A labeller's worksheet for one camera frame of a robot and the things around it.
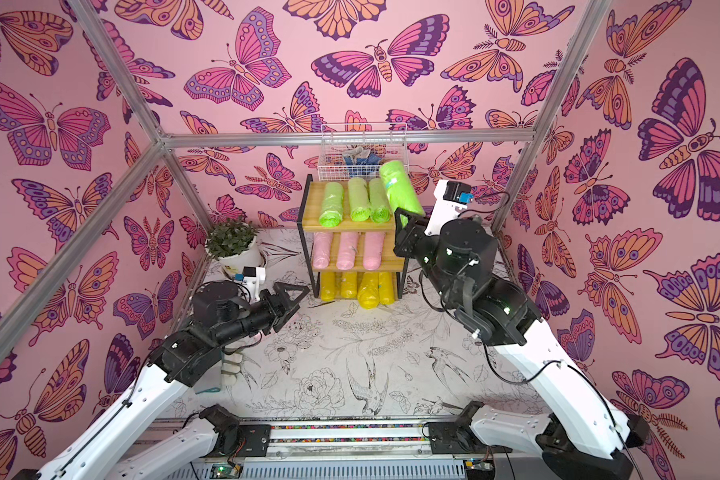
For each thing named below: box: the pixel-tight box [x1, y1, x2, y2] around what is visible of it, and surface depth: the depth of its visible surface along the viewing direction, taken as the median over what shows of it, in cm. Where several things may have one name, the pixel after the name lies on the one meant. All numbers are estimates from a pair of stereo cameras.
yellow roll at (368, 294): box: [358, 272, 380, 310], surface depth 98 cm
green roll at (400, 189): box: [380, 160, 426, 217], surface depth 56 cm
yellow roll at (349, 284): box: [341, 271, 357, 299], surface depth 101 cm
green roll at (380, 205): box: [369, 178, 391, 224], surface depth 75 cm
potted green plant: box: [205, 217, 264, 268], surface depth 96 cm
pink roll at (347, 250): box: [336, 232, 358, 271], surface depth 88 cm
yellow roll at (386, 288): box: [378, 271, 395, 305], surface depth 99 cm
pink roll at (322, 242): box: [312, 232, 333, 269], surface depth 87 cm
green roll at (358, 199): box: [348, 177, 372, 222], surface depth 77 cm
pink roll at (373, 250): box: [363, 231, 385, 271], surface depth 89 cm
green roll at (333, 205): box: [319, 182, 345, 228], surface depth 75 cm
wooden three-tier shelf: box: [297, 174, 410, 301], surface depth 87 cm
